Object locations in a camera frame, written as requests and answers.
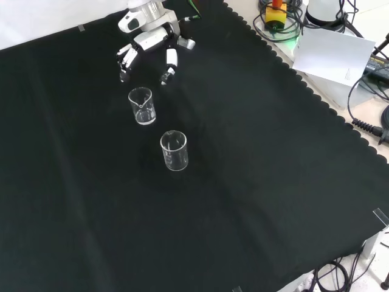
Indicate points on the clear cloth clip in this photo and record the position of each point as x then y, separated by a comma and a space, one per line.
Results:
380, 216
237, 289
81, 28

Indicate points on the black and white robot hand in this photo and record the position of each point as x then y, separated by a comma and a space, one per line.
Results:
152, 39

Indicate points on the black tripod leg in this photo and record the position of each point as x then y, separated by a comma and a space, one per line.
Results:
382, 45

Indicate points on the black power adapter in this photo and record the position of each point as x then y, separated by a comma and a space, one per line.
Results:
378, 65

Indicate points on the yellow stop button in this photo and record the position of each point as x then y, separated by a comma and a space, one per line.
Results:
276, 15

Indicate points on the grey metal plate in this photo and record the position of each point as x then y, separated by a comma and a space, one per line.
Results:
337, 91

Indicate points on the grey metal table leg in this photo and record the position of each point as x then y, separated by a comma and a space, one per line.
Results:
369, 246

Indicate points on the white power strip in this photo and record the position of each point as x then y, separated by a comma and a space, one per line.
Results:
304, 283

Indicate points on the clear glass beaker with spout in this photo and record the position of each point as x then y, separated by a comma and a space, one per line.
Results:
176, 158
146, 117

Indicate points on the pale board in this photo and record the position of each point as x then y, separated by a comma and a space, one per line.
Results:
331, 54

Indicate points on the black bench cloth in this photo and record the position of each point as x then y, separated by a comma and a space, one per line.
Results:
91, 197

